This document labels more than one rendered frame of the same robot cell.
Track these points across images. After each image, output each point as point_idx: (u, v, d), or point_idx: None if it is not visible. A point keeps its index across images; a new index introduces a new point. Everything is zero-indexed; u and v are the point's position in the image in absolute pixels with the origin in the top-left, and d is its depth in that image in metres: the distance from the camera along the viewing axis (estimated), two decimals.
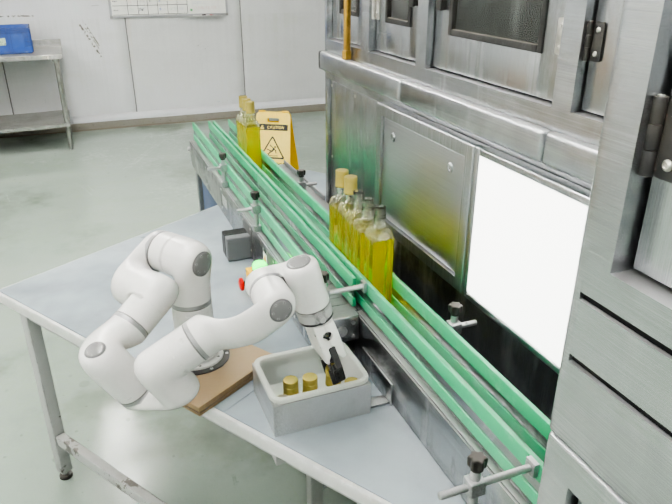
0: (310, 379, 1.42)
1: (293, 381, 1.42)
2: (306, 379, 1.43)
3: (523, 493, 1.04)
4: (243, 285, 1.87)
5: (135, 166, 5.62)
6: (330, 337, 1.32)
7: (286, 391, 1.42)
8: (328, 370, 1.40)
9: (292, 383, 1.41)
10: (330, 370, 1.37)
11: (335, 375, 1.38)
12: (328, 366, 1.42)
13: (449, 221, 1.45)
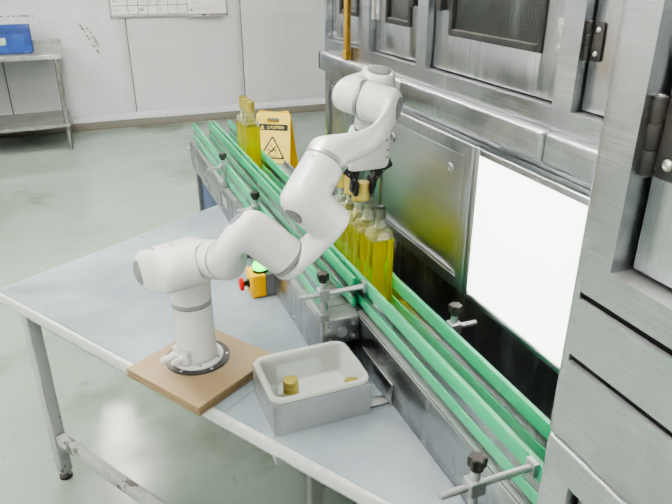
0: (367, 181, 1.51)
1: (293, 381, 1.42)
2: (367, 182, 1.50)
3: (523, 493, 1.04)
4: (243, 285, 1.87)
5: (135, 166, 5.62)
6: None
7: (286, 391, 1.42)
8: None
9: (292, 383, 1.41)
10: (376, 178, 1.50)
11: (376, 182, 1.51)
12: None
13: (449, 221, 1.45)
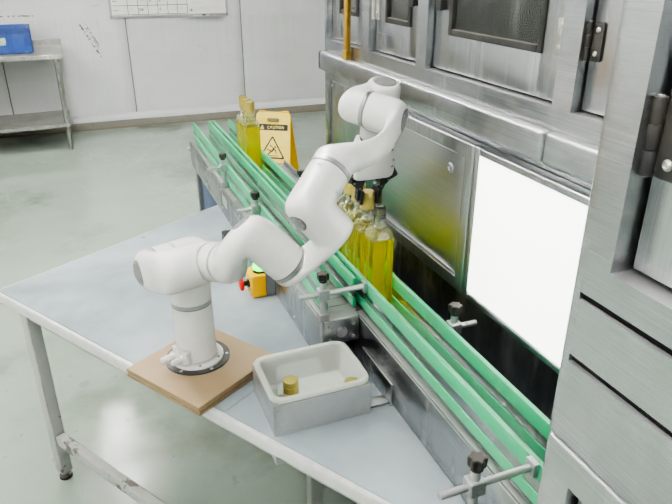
0: (372, 190, 1.53)
1: (293, 381, 1.42)
2: (372, 191, 1.52)
3: (523, 493, 1.04)
4: (243, 285, 1.87)
5: (135, 166, 5.62)
6: None
7: (286, 391, 1.42)
8: (363, 184, 1.57)
9: (292, 383, 1.41)
10: (381, 187, 1.51)
11: (381, 191, 1.53)
12: (353, 187, 1.57)
13: (449, 221, 1.45)
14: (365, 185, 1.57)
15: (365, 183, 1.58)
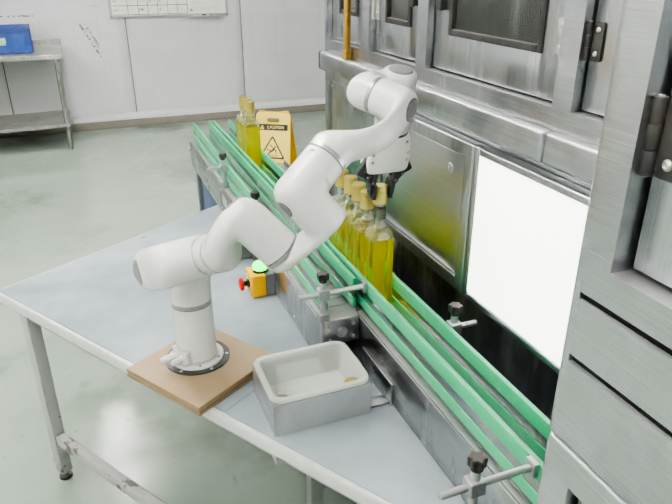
0: None
1: (383, 183, 1.47)
2: None
3: (523, 493, 1.04)
4: (243, 285, 1.87)
5: (135, 166, 5.62)
6: None
7: (387, 194, 1.47)
8: (363, 184, 1.57)
9: (386, 184, 1.47)
10: (395, 181, 1.45)
11: (394, 185, 1.47)
12: (353, 187, 1.57)
13: (449, 221, 1.45)
14: (365, 185, 1.57)
15: (365, 183, 1.58)
